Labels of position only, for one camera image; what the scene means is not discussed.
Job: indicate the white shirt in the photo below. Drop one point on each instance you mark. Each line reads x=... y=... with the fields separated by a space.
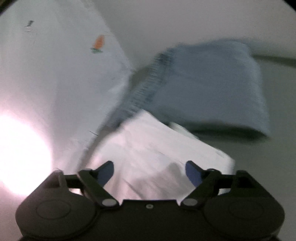
x=148 y=153

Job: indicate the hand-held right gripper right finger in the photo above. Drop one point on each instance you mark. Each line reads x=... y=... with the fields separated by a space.
x=193 y=172

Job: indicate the folded light blue jeans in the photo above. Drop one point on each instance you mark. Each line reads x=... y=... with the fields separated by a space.
x=208 y=88

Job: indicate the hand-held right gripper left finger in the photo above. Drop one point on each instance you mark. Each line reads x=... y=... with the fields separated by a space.
x=106 y=171

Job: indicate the carrot printed bed sheet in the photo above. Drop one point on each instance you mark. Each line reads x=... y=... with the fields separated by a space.
x=55 y=81

